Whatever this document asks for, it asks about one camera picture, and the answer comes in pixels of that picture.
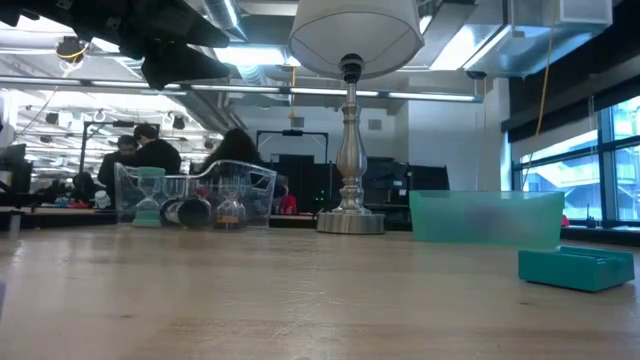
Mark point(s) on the person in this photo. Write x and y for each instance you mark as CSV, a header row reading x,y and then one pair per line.
x,y
157,157
85,187
289,205
117,170
232,147

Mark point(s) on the grey wall vent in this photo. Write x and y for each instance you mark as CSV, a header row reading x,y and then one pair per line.
x,y
375,125

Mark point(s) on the background dark desk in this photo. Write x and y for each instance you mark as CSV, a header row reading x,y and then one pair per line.
x,y
50,215

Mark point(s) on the teal translucent plastic bin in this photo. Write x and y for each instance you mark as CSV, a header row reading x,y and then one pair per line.
x,y
485,220

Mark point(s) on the mint green hourglass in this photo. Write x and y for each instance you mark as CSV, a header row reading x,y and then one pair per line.
x,y
148,217

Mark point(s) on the long ceiling light strip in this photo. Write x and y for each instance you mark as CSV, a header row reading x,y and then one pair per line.
x,y
425,96

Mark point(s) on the white shade silver table lamp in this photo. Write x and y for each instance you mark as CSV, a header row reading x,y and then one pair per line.
x,y
355,30

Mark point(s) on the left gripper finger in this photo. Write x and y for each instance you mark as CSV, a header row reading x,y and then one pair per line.
x,y
175,70
205,37

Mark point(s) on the orange sand hourglass black caps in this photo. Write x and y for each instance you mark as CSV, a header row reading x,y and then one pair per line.
x,y
229,218

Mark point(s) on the teal digital timer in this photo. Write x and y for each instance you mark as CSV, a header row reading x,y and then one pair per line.
x,y
575,272

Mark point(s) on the clear plastic bin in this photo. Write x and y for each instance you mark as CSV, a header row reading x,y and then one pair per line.
x,y
255,200

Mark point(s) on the black cabinet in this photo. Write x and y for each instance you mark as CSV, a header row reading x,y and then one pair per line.
x,y
405,190

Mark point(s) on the window with dark frame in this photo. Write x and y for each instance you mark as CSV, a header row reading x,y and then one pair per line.
x,y
625,175

